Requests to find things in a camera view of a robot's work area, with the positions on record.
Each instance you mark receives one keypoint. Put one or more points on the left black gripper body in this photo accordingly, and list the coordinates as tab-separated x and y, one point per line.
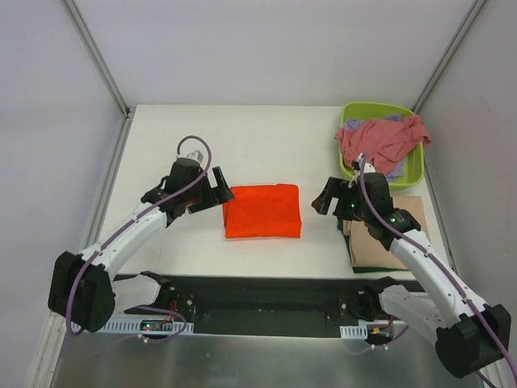
208	194

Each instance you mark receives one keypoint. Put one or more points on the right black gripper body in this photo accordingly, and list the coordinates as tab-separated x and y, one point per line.
339	200

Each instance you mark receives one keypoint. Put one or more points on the orange t shirt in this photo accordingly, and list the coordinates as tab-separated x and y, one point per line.
263	211

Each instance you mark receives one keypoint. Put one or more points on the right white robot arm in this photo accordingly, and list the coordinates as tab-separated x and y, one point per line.
467	333

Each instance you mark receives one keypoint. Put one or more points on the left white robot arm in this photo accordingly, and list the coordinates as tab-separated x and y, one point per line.
84	288

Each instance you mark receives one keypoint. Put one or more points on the folded beige t shirt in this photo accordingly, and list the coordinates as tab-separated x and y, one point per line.
414	206

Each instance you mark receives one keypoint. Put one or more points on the lavender t shirt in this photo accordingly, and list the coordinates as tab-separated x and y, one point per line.
396	174

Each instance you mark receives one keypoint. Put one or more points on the folded dark green t shirt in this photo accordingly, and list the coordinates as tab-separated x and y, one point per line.
367	254

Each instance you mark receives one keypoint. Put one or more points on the green plastic basin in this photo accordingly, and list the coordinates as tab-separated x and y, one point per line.
414	165

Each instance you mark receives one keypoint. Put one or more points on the pink t shirt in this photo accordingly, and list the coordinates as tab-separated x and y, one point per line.
414	132

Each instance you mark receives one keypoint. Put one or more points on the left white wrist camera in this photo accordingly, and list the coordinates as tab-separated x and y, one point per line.
195	155

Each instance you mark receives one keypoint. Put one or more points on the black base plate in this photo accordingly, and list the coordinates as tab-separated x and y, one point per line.
283	307

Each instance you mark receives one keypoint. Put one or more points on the left aluminium table rail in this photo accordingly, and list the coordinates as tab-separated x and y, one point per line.
102	200

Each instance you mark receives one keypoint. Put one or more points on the right white cable duct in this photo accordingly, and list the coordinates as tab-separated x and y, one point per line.
359	332

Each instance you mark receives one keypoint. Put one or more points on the white cable duct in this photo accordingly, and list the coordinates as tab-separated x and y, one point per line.
359	332
146	326

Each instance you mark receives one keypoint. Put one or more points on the left aluminium frame post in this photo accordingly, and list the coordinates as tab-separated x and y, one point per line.
94	53

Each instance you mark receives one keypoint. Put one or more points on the aluminium frame post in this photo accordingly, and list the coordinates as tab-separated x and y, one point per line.
466	25
94	53

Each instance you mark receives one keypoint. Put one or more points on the left white cable duct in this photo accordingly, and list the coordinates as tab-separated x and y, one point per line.
146	326

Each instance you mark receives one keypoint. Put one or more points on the right aluminium frame post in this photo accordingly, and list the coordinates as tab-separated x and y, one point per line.
466	25

